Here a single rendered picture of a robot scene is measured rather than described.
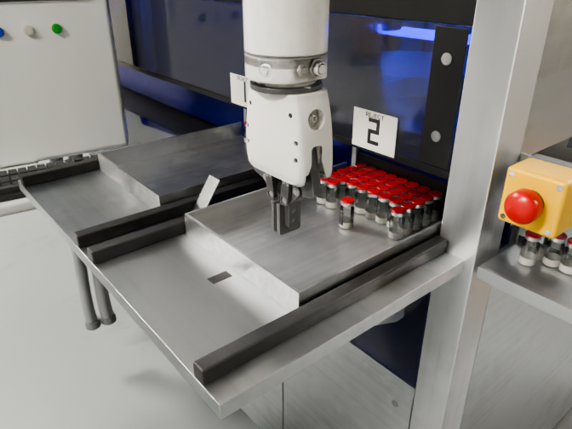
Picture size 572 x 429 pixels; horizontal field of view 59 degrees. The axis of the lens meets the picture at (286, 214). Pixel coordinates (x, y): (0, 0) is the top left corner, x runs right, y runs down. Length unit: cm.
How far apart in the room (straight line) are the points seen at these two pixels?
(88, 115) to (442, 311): 98
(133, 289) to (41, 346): 144
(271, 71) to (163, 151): 64
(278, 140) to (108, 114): 91
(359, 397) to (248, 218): 44
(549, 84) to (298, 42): 37
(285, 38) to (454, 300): 46
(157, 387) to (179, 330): 121
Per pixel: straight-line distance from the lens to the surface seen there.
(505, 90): 65
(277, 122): 52
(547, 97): 75
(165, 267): 70
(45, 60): 135
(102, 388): 184
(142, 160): 108
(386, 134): 76
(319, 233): 76
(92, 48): 136
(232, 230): 77
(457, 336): 81
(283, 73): 50
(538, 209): 63
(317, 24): 50
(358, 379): 103
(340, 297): 60
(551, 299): 70
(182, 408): 172
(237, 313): 60
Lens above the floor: 125
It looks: 27 degrees down
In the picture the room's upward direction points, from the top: straight up
